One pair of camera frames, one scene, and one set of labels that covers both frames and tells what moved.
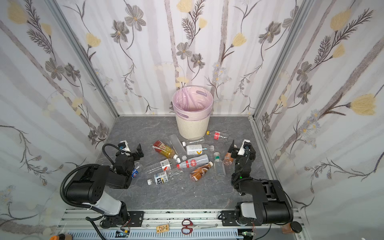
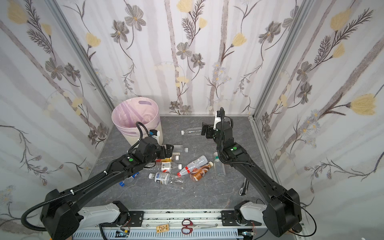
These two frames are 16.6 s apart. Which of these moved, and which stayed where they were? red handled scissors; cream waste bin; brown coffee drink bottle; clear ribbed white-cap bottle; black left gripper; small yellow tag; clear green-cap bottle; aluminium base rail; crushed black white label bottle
Moved: crushed black white label bottle; black left gripper; cream waste bin; clear ribbed white-cap bottle
Stayed: small yellow tag; brown coffee drink bottle; clear green-cap bottle; aluminium base rail; red handled scissors
